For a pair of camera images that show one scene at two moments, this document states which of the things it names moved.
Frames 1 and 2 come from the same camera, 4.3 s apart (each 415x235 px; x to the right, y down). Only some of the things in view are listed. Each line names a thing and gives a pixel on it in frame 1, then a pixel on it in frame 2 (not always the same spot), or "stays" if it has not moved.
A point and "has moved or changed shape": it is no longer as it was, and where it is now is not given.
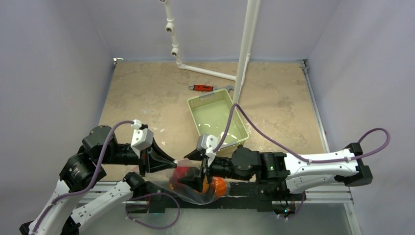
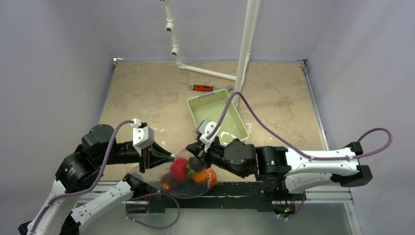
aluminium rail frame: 333,194 stays
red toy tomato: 183,172 has moved or changed shape
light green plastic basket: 211,111 stays
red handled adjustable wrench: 209,87 stays
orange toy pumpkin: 219,185 has moved or changed shape
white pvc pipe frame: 252,18 stays
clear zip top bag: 183,178 has moved or changed shape
